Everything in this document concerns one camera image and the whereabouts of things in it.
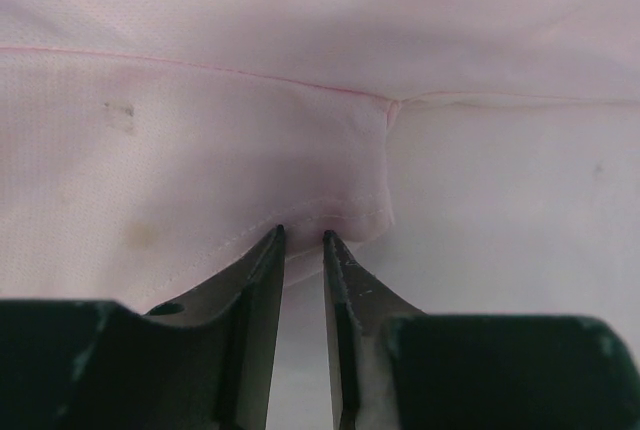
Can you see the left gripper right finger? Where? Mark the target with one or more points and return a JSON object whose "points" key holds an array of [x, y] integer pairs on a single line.
{"points": [[393, 366]]}

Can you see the pink t shirt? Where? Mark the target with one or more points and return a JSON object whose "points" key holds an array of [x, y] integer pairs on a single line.
{"points": [[480, 156]]}

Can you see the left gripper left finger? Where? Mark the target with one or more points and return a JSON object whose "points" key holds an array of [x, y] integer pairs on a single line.
{"points": [[202, 360]]}

